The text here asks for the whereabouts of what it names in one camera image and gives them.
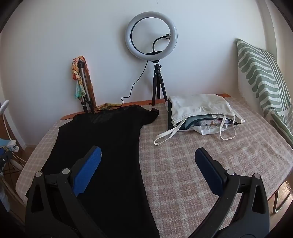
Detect black sheer shirt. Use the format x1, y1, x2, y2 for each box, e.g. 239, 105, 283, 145
26, 104, 161, 238

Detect black gooseneck phone holder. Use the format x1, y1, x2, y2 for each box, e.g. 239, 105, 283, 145
145, 33, 173, 55

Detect colourful floral scarf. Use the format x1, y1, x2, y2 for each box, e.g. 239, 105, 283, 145
71, 55, 96, 110

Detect white tote bag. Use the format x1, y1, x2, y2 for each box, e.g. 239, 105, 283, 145
154, 94, 246, 146

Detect green patterned pillow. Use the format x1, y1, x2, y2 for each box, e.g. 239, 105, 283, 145
236, 38, 293, 142

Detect white ring light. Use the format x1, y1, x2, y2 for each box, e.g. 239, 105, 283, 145
125, 11, 178, 62

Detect beige checked blanket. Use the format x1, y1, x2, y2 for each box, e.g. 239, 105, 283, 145
16, 96, 293, 238

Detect white round fan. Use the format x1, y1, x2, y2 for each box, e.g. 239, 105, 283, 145
0, 99, 13, 142

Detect white power strip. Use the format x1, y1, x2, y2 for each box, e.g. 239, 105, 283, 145
9, 157, 24, 170

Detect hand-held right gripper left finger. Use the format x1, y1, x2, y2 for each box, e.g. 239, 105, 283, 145
25, 146, 102, 238

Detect folded light clothes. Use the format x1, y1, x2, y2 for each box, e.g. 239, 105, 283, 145
184, 114, 236, 135

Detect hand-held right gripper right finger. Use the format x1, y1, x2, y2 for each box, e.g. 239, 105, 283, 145
190, 148, 275, 238

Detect black ring light cable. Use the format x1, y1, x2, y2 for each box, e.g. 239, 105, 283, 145
97, 60, 149, 112

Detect metal bed frame leg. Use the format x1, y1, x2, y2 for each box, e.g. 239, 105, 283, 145
272, 181, 290, 214

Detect light blue cloth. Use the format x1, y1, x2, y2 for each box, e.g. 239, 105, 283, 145
0, 138, 19, 153

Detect black mini tripod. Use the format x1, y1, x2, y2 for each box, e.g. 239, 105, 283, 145
151, 60, 168, 107

